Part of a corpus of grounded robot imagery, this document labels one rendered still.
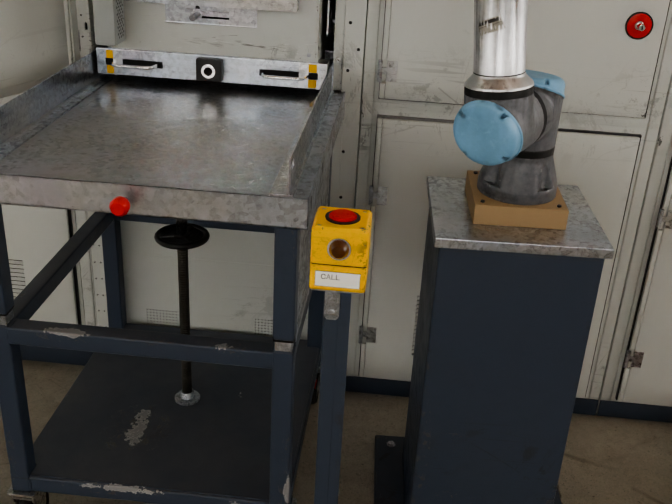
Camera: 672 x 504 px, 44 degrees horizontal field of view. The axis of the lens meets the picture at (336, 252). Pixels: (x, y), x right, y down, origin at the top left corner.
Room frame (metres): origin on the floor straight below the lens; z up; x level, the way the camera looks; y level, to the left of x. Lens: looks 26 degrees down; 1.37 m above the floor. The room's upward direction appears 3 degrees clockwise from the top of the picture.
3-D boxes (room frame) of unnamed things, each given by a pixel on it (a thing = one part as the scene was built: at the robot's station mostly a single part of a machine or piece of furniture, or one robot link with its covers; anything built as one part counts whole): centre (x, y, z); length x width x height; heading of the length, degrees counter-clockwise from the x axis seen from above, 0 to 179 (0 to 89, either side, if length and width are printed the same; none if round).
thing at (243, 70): (1.95, 0.31, 0.89); 0.54 x 0.05 x 0.06; 86
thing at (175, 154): (1.64, 0.33, 0.82); 0.68 x 0.62 x 0.06; 176
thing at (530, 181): (1.52, -0.34, 0.84); 0.15 x 0.15 x 0.10
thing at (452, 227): (1.52, -0.34, 0.74); 0.32 x 0.32 x 0.02; 88
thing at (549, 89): (1.51, -0.34, 0.96); 0.13 x 0.12 x 0.14; 147
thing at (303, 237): (1.64, 0.33, 0.46); 0.64 x 0.58 x 0.66; 176
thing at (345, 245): (1.04, 0.00, 0.87); 0.03 x 0.01 x 0.03; 86
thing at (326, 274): (1.09, -0.01, 0.85); 0.08 x 0.08 x 0.10; 86
